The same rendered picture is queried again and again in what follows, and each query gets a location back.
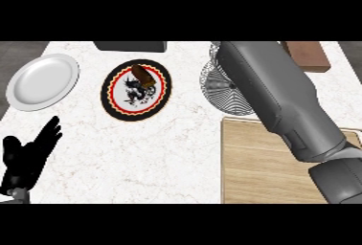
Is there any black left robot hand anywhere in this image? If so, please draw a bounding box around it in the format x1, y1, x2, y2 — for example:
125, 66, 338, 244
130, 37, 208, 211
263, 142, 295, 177
0, 115, 63, 196

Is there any black red patterned round tray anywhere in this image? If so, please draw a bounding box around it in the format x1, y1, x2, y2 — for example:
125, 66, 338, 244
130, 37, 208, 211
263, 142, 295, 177
99, 58, 174, 123

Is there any white round plate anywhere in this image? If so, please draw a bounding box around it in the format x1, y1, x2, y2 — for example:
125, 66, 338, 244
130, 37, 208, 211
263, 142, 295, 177
4, 53, 81, 113

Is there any dark grey flat appliance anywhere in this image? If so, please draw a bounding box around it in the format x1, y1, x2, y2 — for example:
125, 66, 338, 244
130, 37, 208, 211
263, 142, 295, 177
91, 41, 168, 54

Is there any pale wooden cutting board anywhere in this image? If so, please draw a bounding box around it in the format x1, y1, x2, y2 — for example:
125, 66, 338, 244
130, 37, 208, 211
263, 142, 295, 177
220, 117, 362, 205

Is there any brown wooden block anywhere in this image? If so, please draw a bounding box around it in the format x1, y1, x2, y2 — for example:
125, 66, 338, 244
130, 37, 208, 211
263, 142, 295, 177
279, 41, 332, 74

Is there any silver wire tiered basket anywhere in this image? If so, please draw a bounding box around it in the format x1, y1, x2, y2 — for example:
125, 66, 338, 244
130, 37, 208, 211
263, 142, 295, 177
199, 41, 257, 117

